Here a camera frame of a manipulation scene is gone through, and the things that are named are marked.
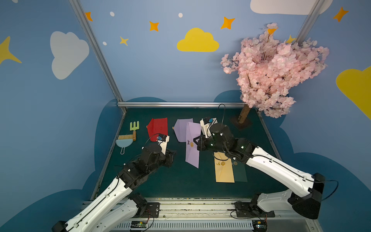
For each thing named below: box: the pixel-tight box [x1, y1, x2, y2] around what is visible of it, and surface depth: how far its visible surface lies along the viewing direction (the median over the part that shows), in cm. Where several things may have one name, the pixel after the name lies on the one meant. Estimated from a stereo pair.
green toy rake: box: [129, 120, 140, 142], surface depth 110 cm
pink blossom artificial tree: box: [220, 22, 330, 124], surface depth 73 cm
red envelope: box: [147, 117, 169, 143], surface depth 113 cm
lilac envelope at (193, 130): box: [185, 121, 202, 169], surface depth 75 cm
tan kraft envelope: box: [214, 151, 236, 184], surface depth 89 cm
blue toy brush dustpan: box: [115, 130, 137, 155], surface depth 103 cm
